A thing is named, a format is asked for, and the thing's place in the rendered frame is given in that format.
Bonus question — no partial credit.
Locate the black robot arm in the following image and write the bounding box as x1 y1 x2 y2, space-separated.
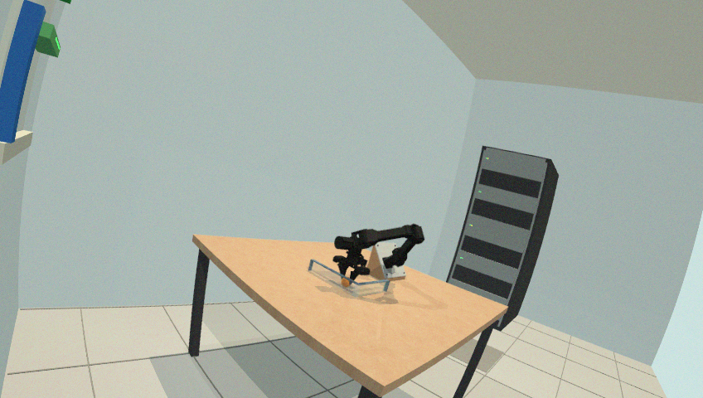
334 224 424 269

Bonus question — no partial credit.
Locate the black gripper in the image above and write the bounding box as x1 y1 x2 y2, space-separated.
332 250 370 280

